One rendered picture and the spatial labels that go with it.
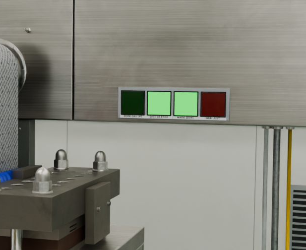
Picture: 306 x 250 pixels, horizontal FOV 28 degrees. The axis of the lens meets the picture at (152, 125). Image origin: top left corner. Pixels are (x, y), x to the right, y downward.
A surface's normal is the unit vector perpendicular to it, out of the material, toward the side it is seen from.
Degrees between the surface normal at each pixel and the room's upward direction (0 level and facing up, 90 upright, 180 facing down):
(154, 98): 90
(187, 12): 90
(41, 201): 90
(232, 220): 90
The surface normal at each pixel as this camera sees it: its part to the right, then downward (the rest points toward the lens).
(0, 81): 0.97, 0.03
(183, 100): -0.24, 0.05
